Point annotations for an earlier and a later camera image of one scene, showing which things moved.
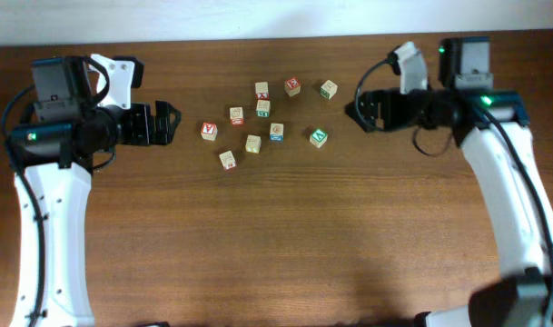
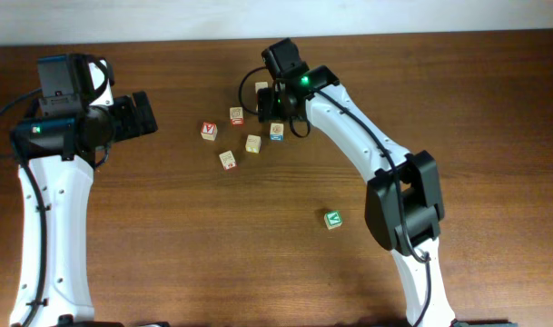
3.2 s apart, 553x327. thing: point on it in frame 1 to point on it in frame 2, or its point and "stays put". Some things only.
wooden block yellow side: x=252 y=143 stays put
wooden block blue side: x=277 y=132 stays put
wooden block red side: x=236 y=115 stays put
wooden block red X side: x=261 y=90 stays put
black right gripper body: x=384 y=110 to x=265 y=105
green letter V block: x=318 y=138 to x=332 y=219
